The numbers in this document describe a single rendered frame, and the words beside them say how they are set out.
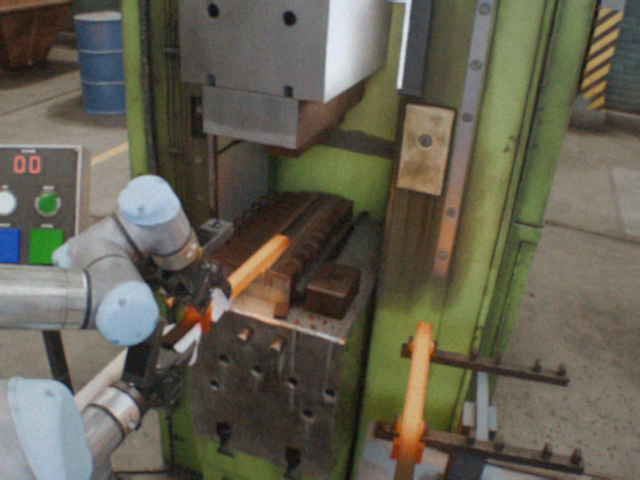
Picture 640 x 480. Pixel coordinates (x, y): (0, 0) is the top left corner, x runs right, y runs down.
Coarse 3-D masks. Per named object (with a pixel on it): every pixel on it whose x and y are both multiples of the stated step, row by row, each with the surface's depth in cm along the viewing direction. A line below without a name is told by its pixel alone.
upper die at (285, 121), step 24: (216, 96) 109; (240, 96) 107; (264, 96) 105; (288, 96) 104; (336, 96) 122; (360, 96) 139; (216, 120) 111; (240, 120) 109; (264, 120) 107; (288, 120) 105; (312, 120) 112; (288, 144) 107
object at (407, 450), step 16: (416, 336) 107; (416, 352) 103; (416, 368) 100; (416, 384) 96; (416, 400) 93; (416, 416) 89; (400, 432) 86; (416, 432) 86; (400, 448) 82; (416, 448) 82; (400, 464) 80
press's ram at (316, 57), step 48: (192, 0) 102; (240, 0) 98; (288, 0) 95; (336, 0) 95; (384, 0) 122; (192, 48) 106; (240, 48) 102; (288, 48) 99; (336, 48) 100; (384, 48) 130
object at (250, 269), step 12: (276, 240) 130; (264, 252) 125; (276, 252) 128; (252, 264) 120; (264, 264) 123; (240, 276) 115; (252, 276) 118; (240, 288) 114; (180, 324) 99; (192, 324) 99; (204, 324) 101; (168, 336) 95; (180, 336) 96; (168, 348) 94
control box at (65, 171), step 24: (0, 144) 122; (0, 168) 122; (24, 168) 122; (48, 168) 123; (72, 168) 123; (0, 192) 121; (24, 192) 122; (48, 192) 122; (72, 192) 123; (0, 216) 122; (24, 216) 122; (48, 216) 122; (72, 216) 123; (24, 240) 122; (24, 264) 122; (48, 264) 123
